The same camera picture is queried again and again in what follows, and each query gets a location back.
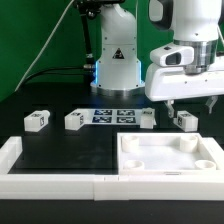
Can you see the white square tabletop tray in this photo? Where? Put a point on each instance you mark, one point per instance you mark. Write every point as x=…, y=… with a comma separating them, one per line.
x=167, y=153

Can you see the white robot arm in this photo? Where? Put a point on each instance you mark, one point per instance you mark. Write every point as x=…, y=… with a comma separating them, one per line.
x=187, y=67

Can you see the white U-shaped fence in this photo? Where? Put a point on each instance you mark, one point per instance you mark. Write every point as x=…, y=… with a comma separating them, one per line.
x=205, y=186

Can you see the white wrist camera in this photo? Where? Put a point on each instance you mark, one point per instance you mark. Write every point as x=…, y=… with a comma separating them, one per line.
x=172, y=55

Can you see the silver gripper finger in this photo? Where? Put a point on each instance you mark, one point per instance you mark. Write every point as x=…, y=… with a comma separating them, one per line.
x=170, y=108
x=211, y=102

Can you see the marker sheet with tags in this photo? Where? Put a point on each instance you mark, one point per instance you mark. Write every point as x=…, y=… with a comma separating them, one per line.
x=110, y=116

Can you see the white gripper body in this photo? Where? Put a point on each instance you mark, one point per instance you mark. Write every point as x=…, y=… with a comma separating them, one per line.
x=171, y=83

